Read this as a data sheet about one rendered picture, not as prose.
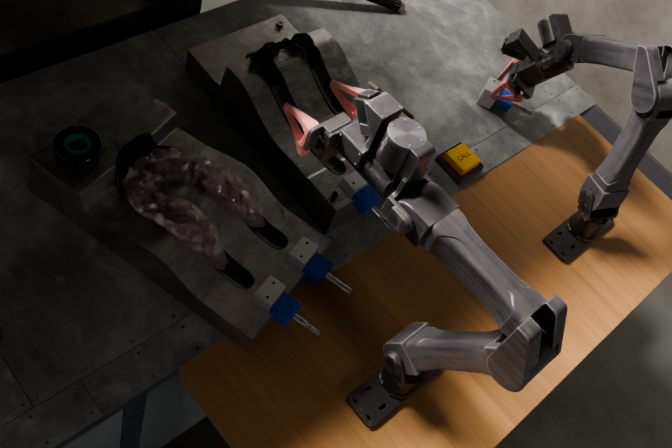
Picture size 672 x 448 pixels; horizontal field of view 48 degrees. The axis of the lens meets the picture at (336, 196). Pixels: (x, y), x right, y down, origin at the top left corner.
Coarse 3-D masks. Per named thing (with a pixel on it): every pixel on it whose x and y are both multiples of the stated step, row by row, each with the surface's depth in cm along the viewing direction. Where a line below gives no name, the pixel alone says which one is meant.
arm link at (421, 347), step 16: (400, 336) 128; (416, 336) 126; (432, 336) 123; (448, 336) 119; (464, 336) 117; (480, 336) 114; (496, 336) 111; (544, 336) 107; (384, 352) 130; (400, 352) 126; (416, 352) 123; (432, 352) 121; (448, 352) 118; (464, 352) 115; (480, 352) 110; (544, 352) 106; (416, 368) 125; (432, 368) 123; (448, 368) 120; (464, 368) 116; (480, 368) 113
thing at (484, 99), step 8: (488, 80) 183; (496, 80) 184; (488, 88) 181; (480, 96) 183; (488, 96) 182; (480, 104) 185; (488, 104) 184; (496, 104) 184; (504, 104) 183; (512, 104) 184; (528, 112) 184
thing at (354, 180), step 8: (344, 176) 147; (352, 176) 148; (360, 176) 148; (344, 184) 148; (352, 184) 147; (360, 184) 147; (368, 184) 149; (352, 192) 147; (360, 192) 148; (368, 192) 148; (360, 200) 147; (368, 200) 147; (376, 200) 148; (360, 208) 148; (368, 208) 146; (376, 208) 148
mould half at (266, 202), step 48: (144, 96) 147; (48, 144) 135; (192, 144) 148; (48, 192) 137; (96, 192) 135; (192, 192) 139; (144, 240) 131; (240, 240) 140; (288, 240) 143; (192, 288) 132; (240, 288) 135; (288, 288) 137; (240, 336) 132
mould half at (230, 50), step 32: (256, 32) 171; (288, 32) 174; (320, 32) 166; (192, 64) 164; (224, 64) 163; (288, 64) 158; (224, 96) 160; (256, 96) 152; (320, 96) 160; (352, 96) 164; (256, 128) 155; (288, 128) 155; (288, 160) 151; (320, 192) 147; (320, 224) 152
